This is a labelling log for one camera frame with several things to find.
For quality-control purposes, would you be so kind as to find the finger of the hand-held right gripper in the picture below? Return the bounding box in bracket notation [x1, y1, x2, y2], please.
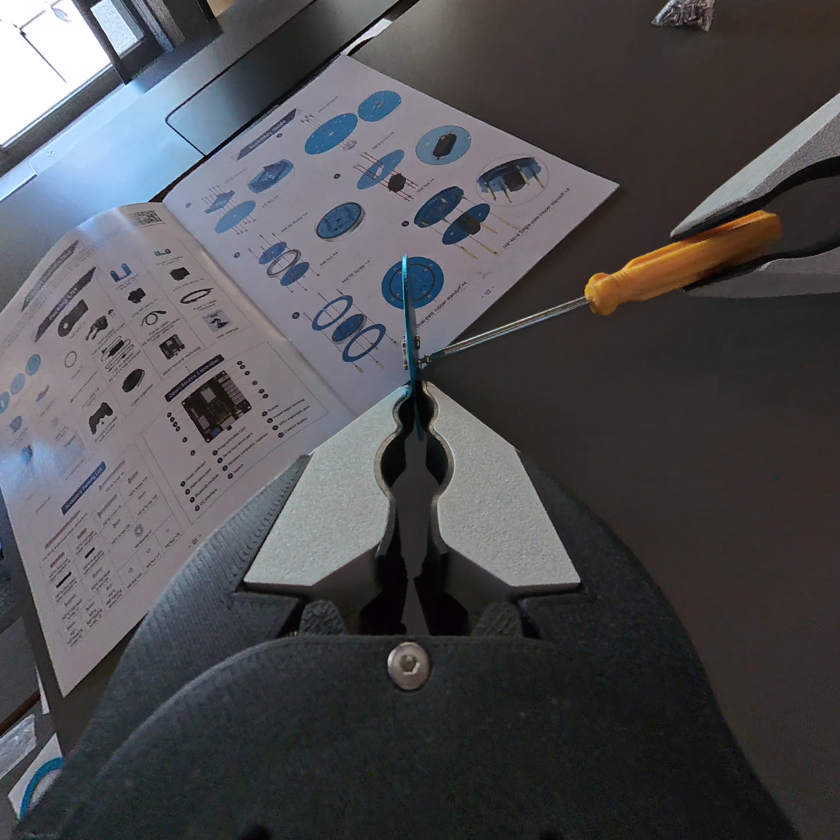
[682, 230, 840, 299]
[669, 92, 840, 240]

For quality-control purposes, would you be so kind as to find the yellow-handled screwdriver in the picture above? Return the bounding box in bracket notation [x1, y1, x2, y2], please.
[420, 211, 785, 363]

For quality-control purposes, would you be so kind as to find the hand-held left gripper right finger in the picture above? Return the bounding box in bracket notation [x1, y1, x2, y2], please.
[425, 382, 583, 636]

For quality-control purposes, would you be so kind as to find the clear bag of screws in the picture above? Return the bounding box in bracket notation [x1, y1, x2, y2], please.
[651, 0, 716, 32]

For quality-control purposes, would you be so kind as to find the blue round metal plate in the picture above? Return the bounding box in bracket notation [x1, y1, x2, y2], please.
[397, 254, 426, 442]

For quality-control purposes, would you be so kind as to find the open assembly manual booklet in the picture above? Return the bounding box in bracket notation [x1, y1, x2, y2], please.
[0, 54, 621, 698]

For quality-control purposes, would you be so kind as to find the adjoining grey desk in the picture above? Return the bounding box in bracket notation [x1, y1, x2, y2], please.
[0, 0, 421, 217]

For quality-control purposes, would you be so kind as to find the plastic bag with blue parts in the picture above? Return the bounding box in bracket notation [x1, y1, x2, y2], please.
[0, 712, 70, 824]

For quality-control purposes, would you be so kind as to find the desk cable hatch cover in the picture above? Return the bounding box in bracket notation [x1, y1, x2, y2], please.
[165, 20, 395, 158]

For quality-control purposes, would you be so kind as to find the large glass window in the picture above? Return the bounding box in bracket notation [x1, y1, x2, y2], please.
[0, 0, 155, 149]

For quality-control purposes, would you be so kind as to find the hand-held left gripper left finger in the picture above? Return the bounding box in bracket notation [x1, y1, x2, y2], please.
[243, 387, 404, 635]

